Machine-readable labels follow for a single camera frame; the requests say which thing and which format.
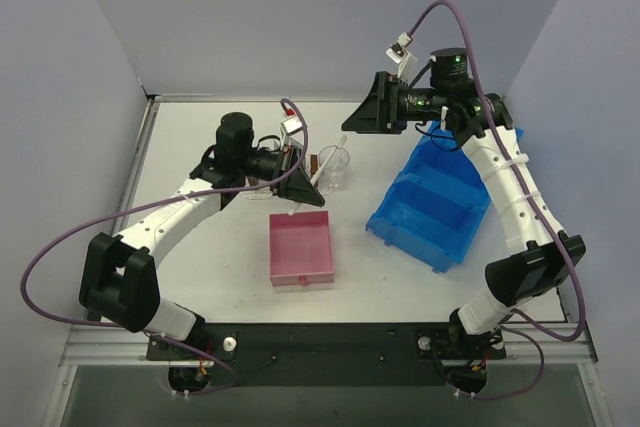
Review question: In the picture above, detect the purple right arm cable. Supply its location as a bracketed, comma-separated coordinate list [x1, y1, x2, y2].
[407, 0, 587, 401]

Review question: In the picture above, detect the aluminium frame rail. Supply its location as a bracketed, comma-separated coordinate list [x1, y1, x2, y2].
[60, 323, 599, 367]

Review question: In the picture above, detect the clear textured glass tray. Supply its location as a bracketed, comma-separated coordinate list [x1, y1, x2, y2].
[240, 178, 276, 201]

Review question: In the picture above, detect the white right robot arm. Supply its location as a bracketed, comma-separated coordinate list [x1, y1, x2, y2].
[341, 48, 586, 342]

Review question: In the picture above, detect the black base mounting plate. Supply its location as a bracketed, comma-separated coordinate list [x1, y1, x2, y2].
[144, 321, 509, 388]

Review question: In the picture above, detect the white toothbrush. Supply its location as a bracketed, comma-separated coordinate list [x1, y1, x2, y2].
[287, 135, 347, 216]

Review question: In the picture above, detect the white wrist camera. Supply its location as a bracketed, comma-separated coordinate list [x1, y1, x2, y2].
[279, 106, 305, 150]
[386, 32, 418, 84]

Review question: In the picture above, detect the pink plastic drawer box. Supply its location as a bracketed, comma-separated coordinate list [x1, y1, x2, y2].
[269, 211, 335, 287]

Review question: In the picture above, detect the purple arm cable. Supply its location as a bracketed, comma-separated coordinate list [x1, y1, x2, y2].
[20, 98, 310, 393]
[407, 0, 587, 401]

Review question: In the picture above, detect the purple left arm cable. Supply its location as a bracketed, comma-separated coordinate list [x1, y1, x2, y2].
[20, 98, 310, 393]

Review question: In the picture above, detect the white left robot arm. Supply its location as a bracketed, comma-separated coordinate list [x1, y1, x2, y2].
[79, 109, 325, 359]

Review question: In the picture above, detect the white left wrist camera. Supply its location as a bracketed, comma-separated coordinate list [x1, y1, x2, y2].
[279, 106, 305, 150]

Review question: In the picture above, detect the blue plastic bin organizer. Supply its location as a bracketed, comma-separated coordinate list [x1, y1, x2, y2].
[364, 121, 526, 276]

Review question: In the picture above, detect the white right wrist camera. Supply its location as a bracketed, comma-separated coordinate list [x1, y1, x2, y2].
[386, 32, 418, 84]

